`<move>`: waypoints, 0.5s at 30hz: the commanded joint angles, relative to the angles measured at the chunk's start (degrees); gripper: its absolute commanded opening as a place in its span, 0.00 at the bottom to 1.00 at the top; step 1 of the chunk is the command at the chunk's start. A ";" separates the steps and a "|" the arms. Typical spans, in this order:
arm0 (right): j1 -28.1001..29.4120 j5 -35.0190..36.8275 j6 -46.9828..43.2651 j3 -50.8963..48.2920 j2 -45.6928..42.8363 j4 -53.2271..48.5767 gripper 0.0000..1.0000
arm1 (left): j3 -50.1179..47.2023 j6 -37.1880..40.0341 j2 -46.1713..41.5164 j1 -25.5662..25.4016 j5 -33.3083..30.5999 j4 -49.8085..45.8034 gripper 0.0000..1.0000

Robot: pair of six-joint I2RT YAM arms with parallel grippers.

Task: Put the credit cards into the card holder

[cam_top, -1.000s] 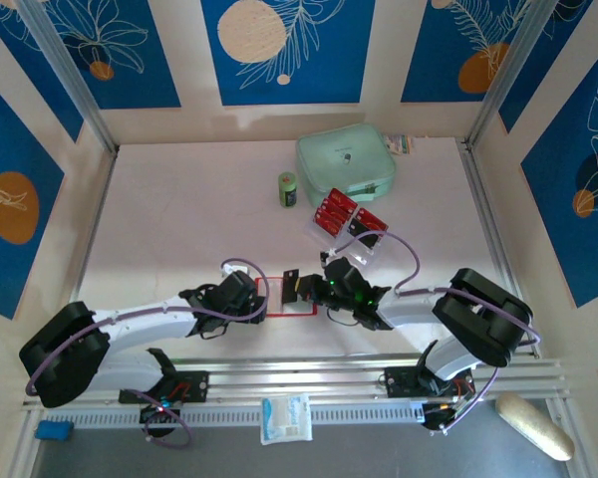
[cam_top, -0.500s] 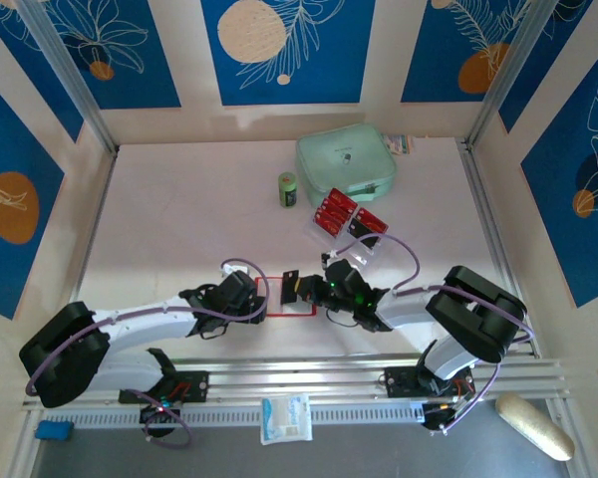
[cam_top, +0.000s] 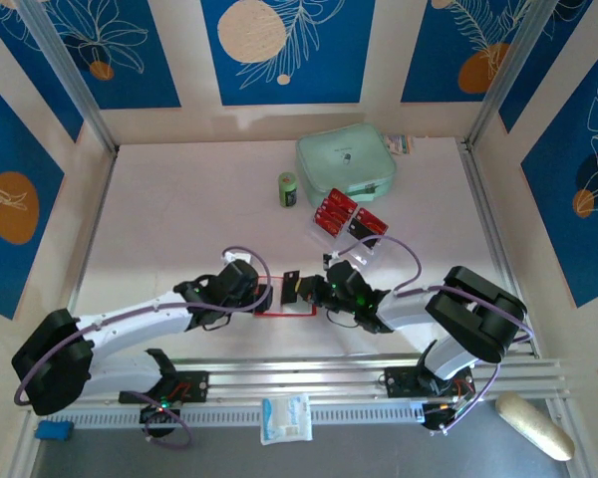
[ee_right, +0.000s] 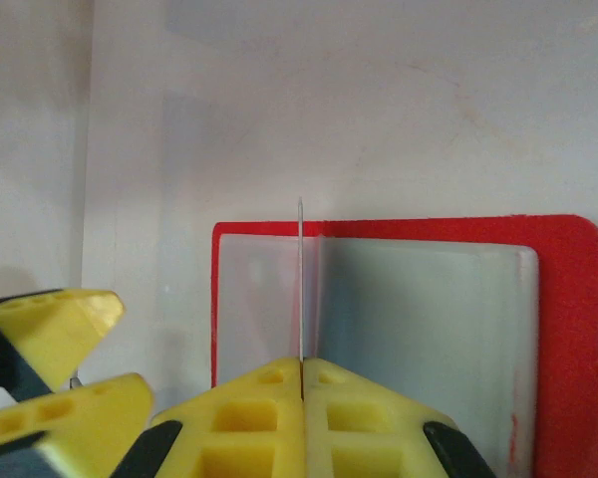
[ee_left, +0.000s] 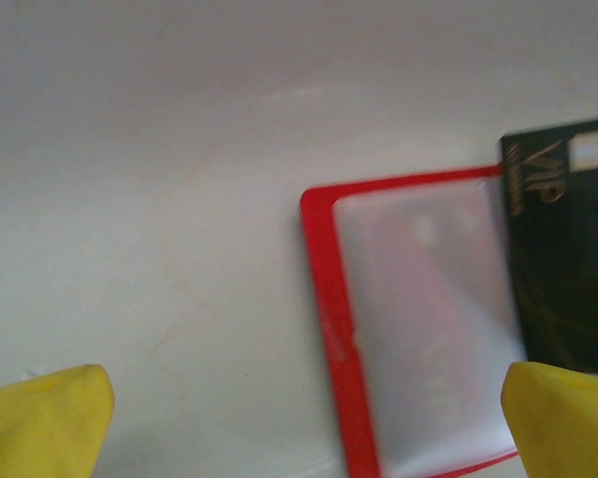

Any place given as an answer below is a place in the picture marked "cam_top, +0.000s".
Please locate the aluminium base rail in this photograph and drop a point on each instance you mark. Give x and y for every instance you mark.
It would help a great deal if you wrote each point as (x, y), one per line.
(289, 373)

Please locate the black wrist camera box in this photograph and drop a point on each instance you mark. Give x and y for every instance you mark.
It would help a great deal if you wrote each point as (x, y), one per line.
(346, 279)
(236, 279)

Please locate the aluminium frame post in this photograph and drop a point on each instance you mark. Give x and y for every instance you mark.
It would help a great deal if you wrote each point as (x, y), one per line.
(70, 74)
(509, 74)

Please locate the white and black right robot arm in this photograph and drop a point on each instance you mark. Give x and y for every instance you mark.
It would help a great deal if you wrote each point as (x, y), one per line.
(478, 313)

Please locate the aluminium side rail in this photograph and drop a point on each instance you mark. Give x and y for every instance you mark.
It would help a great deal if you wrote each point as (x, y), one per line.
(489, 224)
(87, 249)

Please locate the red credit card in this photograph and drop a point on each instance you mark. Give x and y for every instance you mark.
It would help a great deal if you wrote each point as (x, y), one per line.
(328, 227)
(343, 195)
(332, 215)

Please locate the blue sponge block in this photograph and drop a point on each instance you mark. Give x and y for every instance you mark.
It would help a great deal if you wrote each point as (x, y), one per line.
(55, 430)

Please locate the white printed medicine packet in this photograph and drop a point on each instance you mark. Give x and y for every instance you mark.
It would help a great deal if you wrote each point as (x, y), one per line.
(398, 143)

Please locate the white and blue wipes packet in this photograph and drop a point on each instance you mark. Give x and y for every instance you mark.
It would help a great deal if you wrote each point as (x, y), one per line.
(286, 418)

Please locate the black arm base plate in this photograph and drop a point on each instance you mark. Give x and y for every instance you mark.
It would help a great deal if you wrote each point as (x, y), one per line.
(403, 383)
(194, 386)

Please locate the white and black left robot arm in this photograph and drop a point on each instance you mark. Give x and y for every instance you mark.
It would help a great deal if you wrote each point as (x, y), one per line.
(129, 323)

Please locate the beige textured oblong object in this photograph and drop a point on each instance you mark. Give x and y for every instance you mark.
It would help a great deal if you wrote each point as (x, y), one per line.
(533, 425)

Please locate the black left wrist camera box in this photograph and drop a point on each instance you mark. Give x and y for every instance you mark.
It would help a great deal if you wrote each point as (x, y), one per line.
(236, 279)

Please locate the mint green zip case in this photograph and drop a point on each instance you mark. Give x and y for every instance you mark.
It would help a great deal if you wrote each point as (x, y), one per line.
(344, 149)

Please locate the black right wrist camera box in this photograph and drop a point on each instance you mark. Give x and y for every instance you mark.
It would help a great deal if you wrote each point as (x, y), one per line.
(346, 279)

